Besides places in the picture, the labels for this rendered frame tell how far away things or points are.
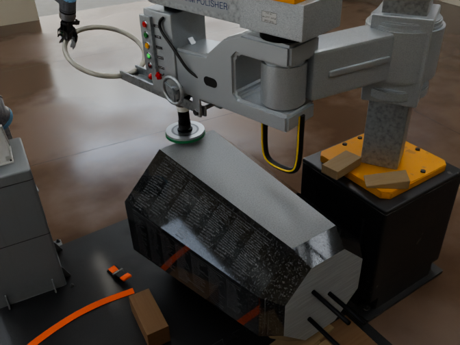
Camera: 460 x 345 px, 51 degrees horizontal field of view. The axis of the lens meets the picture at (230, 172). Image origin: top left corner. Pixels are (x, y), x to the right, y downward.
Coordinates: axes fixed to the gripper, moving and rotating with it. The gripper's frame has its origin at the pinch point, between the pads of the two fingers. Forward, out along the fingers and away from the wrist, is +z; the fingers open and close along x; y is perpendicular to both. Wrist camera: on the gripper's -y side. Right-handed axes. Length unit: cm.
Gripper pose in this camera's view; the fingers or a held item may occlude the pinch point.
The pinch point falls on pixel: (68, 44)
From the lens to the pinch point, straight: 314.3
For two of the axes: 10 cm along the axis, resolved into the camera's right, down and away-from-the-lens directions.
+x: 9.4, 3.5, 0.2
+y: -2.5, 6.9, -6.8
